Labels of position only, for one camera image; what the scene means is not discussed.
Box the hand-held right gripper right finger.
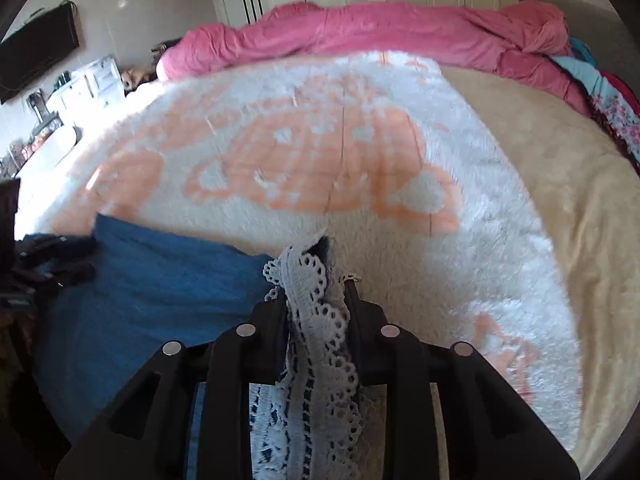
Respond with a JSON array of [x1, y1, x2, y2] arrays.
[[344, 280, 582, 480]]

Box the white bed footboard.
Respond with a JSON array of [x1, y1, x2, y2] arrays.
[[14, 124, 82, 183]]

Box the white and orange printed blanket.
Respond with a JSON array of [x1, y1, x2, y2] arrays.
[[15, 51, 585, 453]]

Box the beige crumpled cloth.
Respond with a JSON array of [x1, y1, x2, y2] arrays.
[[119, 66, 160, 97]]

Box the pile of dark clothes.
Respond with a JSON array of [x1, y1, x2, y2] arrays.
[[151, 37, 187, 61]]

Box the teal cloth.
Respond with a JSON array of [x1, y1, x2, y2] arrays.
[[550, 36, 621, 108]]

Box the black wall television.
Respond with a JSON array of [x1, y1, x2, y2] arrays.
[[0, 1, 81, 106]]

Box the pink duvet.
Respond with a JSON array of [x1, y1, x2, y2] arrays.
[[156, 1, 597, 120]]

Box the blue denim pants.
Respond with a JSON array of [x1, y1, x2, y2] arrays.
[[34, 214, 367, 480]]

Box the white drawer dresser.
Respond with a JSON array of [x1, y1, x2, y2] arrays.
[[46, 55, 126, 128]]

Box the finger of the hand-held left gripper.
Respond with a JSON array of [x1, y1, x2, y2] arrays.
[[15, 234, 97, 290]]

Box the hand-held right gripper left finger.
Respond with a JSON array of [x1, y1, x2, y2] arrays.
[[55, 297, 292, 480]]

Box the grey headboard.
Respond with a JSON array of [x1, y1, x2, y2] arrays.
[[519, 0, 623, 43]]

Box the beige bed sheet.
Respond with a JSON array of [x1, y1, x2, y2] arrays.
[[440, 64, 640, 472]]

